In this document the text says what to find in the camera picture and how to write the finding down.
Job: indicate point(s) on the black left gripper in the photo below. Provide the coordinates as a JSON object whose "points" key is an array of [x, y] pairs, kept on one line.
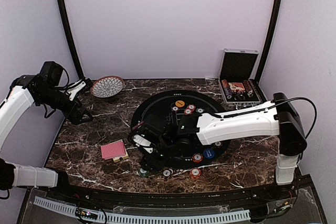
{"points": [[77, 112]]}

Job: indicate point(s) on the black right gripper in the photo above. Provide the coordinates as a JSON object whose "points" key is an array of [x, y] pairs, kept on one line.
{"points": [[151, 163]]}

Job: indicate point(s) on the brown poker chip stack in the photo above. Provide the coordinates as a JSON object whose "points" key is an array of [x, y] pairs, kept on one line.
{"points": [[167, 172]]}

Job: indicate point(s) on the green poker chip stack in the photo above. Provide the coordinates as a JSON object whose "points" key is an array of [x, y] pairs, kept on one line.
{"points": [[143, 173]]}

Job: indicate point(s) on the red poker chip stack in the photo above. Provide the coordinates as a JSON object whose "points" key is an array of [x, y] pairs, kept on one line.
{"points": [[195, 173]]}

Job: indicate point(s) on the blue small blind button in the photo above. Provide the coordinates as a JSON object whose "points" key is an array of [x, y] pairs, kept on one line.
{"points": [[209, 153]]}

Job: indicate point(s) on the orange dealer button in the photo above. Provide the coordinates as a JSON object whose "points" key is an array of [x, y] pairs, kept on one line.
{"points": [[180, 103]]}

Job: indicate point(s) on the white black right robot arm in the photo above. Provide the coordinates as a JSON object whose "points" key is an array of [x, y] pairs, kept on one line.
{"points": [[276, 117]]}

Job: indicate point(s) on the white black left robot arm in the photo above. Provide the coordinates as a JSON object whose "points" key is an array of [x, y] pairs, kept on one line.
{"points": [[24, 92]]}

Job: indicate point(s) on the round black poker mat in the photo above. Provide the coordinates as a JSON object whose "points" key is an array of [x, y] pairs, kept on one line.
{"points": [[180, 135]]}

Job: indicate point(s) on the floral patterned ceramic bowl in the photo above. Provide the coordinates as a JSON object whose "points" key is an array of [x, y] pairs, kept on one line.
{"points": [[107, 86]]}

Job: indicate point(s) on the red playing card deck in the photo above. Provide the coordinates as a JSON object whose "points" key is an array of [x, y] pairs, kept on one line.
{"points": [[113, 150]]}

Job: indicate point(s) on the aluminium poker chip case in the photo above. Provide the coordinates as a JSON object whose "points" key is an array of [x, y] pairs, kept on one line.
{"points": [[237, 88]]}

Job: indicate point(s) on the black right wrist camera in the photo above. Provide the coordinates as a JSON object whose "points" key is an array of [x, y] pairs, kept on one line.
{"points": [[152, 128]]}

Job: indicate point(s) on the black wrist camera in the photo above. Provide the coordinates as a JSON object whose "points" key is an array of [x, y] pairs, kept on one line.
{"points": [[152, 128], [52, 72]]}

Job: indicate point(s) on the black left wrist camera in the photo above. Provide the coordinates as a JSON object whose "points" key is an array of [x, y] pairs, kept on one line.
{"points": [[52, 72]]}

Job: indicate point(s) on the white slotted cable duct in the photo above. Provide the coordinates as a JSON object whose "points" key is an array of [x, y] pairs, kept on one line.
{"points": [[87, 215]]}

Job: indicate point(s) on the black front table rail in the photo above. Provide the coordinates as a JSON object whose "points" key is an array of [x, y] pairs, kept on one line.
{"points": [[248, 197]]}

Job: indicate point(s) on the left black frame post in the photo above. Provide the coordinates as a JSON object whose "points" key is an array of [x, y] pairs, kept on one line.
{"points": [[69, 38]]}

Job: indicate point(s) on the black frame post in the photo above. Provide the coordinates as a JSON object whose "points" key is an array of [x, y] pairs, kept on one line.
{"points": [[69, 38], [268, 40]]}

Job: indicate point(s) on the right black frame post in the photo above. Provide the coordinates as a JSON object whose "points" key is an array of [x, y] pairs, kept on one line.
{"points": [[268, 40]]}

